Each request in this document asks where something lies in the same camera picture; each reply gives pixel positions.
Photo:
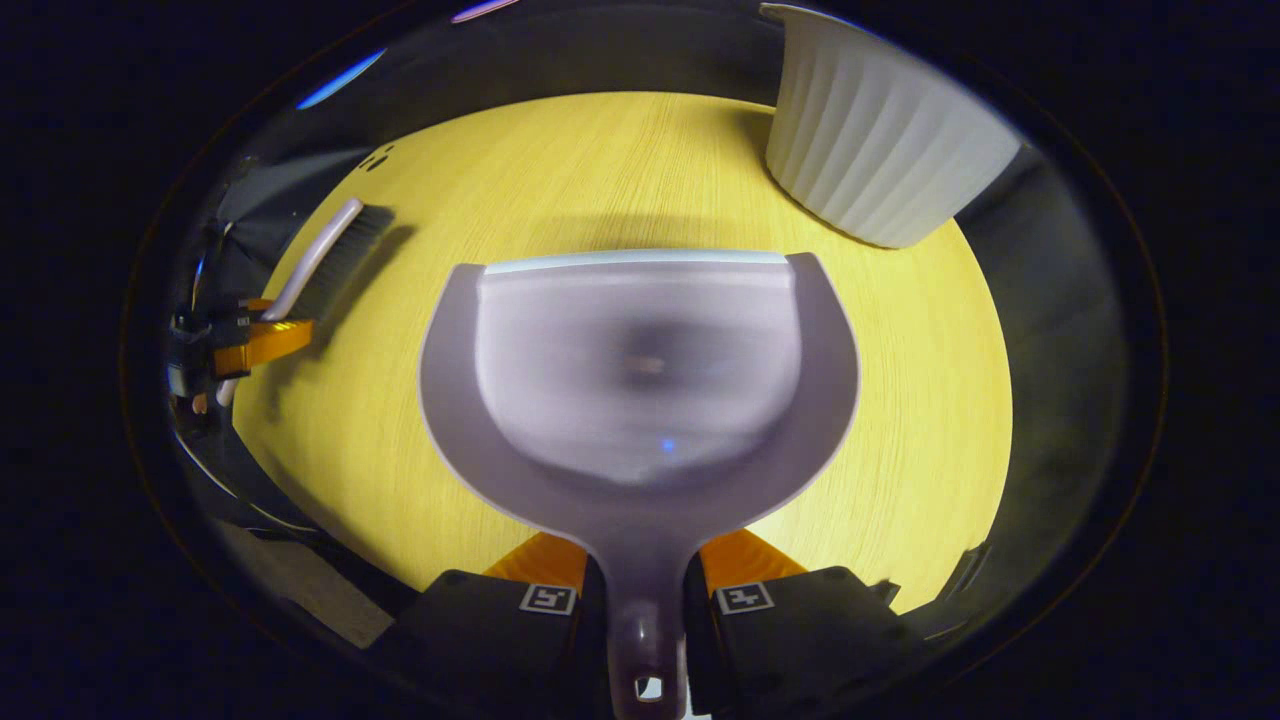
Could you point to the white ribbed garbage bin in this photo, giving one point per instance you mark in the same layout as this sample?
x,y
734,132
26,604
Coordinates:
x,y
880,140

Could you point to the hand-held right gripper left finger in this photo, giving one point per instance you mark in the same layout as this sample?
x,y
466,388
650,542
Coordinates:
x,y
500,640

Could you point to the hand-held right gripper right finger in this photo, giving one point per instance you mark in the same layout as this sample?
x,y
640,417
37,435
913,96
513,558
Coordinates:
x,y
800,640

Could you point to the lilac plastic dustpan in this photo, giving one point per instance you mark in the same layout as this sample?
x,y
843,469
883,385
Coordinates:
x,y
640,350

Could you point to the small lilac broom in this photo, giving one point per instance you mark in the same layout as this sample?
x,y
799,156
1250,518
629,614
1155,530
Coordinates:
x,y
325,250

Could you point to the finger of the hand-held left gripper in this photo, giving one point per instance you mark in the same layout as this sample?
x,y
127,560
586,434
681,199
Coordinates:
x,y
258,306
265,342

